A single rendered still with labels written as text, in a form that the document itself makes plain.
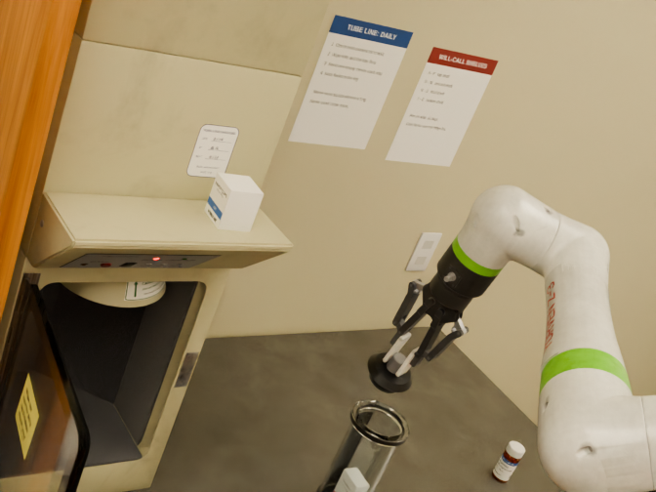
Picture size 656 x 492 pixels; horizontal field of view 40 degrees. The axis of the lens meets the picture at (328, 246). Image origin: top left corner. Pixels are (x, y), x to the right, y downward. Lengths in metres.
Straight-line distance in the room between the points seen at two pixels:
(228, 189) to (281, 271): 0.90
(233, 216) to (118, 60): 0.25
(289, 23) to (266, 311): 1.04
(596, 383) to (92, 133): 0.69
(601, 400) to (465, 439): 1.00
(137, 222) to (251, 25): 0.29
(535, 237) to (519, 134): 0.92
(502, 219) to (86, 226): 0.63
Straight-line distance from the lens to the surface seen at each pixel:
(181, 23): 1.15
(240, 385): 1.95
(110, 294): 1.35
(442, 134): 2.15
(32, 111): 1.03
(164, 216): 1.21
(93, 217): 1.16
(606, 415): 1.13
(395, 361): 1.67
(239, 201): 1.21
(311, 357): 2.13
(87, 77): 1.14
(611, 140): 2.63
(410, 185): 2.17
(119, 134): 1.19
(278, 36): 1.23
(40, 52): 1.00
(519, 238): 1.44
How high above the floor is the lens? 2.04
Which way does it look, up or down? 24 degrees down
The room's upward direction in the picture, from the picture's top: 23 degrees clockwise
